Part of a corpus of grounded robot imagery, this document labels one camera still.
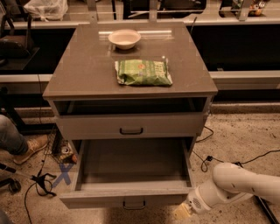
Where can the black chair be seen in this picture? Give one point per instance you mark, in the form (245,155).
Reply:
(16,51)

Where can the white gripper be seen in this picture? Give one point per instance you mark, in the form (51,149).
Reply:
(196,200)

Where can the black metal stand leg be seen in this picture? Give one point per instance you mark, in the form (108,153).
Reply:
(263,204)

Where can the tan sneaker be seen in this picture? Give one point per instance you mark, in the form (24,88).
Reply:
(34,145)

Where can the green chip bag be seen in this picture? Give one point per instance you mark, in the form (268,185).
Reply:
(141,72)

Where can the white paper bowl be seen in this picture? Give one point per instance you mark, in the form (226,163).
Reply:
(124,39)

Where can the white plastic bag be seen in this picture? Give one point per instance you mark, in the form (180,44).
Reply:
(47,10)

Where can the grey drawer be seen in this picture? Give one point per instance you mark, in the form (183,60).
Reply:
(76,127)
(131,173)

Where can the grey drawer cabinet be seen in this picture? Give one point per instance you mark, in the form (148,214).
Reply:
(85,84)

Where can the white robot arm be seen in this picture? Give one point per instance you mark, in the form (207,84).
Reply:
(228,183)

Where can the person leg in jeans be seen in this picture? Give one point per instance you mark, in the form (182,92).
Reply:
(10,139)

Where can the black caster wheel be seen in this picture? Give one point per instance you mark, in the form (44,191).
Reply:
(14,185)

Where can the wire basket with can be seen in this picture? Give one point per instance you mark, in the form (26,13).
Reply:
(60,149)

